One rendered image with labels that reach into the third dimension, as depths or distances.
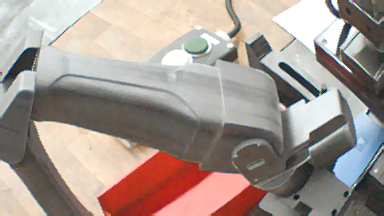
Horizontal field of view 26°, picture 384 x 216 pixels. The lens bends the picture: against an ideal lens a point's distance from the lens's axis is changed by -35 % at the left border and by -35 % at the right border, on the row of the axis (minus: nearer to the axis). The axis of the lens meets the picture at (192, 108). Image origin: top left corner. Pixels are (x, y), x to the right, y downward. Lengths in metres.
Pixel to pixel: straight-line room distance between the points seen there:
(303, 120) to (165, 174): 0.39
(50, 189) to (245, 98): 0.22
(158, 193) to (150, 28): 0.29
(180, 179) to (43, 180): 0.40
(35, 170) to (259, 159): 0.22
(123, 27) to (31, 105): 0.69
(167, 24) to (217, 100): 0.62
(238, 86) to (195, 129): 0.05
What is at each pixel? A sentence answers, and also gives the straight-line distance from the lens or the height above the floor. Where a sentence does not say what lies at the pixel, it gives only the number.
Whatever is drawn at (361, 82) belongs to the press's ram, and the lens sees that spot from 1.13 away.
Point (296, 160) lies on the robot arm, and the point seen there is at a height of 1.18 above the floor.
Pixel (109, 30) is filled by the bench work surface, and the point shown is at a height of 0.90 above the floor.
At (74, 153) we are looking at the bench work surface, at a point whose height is 0.90.
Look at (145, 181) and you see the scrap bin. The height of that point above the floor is 0.93.
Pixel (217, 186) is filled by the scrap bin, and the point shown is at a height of 0.91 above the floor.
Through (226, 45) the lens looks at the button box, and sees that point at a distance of 1.47.
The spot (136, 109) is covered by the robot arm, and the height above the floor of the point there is 1.28.
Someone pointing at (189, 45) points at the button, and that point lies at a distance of 1.46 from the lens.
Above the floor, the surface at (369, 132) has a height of 0.99.
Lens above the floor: 1.95
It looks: 47 degrees down
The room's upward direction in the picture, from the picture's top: 10 degrees counter-clockwise
